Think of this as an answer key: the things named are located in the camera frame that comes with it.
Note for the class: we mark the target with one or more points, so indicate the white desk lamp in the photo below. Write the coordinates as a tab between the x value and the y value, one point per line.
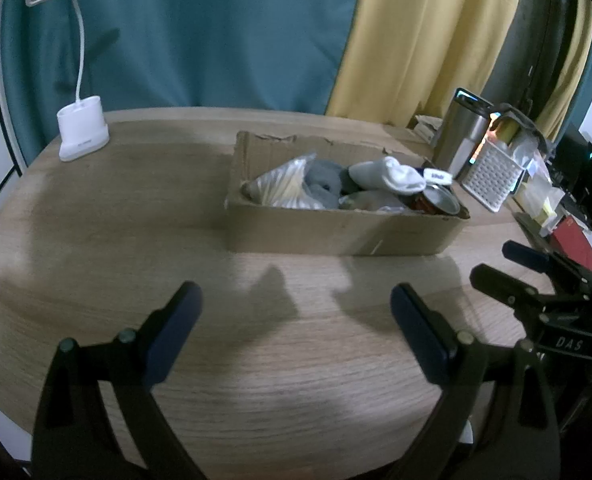
83	130

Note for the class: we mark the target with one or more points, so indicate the bag of cotton swabs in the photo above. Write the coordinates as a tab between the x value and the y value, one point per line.
281	185

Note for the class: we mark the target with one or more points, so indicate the black monitor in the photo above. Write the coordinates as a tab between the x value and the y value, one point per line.
581	170

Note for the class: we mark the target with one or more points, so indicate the cardboard box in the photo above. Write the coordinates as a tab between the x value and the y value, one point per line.
326	232

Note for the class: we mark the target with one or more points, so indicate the grey cloth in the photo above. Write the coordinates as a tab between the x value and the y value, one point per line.
523	120

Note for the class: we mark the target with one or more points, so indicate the red booklet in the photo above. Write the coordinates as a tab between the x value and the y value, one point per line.
576	245

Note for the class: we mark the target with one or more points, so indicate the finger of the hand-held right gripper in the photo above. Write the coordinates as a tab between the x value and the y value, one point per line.
506	287
526	255

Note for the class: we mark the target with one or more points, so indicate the red and gold can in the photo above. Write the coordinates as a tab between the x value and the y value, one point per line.
438	202

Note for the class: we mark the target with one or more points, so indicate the stainless steel tumbler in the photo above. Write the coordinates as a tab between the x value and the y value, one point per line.
458	135

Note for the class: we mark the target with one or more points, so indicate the white socks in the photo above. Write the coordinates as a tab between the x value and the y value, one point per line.
391	175

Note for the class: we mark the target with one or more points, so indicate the white plastic basket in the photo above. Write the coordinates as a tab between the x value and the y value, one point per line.
493	177

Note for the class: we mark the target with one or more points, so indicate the yellow curtain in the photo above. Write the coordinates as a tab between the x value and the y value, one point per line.
426	35
573	70

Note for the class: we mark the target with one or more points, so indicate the clear plastic bag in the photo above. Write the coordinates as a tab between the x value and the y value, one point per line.
536	185

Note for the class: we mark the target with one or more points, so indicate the dark grey curtain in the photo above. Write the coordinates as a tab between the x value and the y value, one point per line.
536	35

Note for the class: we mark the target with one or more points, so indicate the tablet with lit screen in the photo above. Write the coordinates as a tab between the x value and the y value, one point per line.
492	132

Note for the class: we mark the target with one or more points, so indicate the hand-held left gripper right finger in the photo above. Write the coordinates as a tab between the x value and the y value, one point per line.
421	335

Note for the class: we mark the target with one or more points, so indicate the stack of white papers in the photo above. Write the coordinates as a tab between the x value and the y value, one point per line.
426	127

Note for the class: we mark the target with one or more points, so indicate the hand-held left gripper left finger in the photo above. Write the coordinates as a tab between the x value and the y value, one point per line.
175	330

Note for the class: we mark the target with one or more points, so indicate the grey socks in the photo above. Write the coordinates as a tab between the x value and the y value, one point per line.
326	180

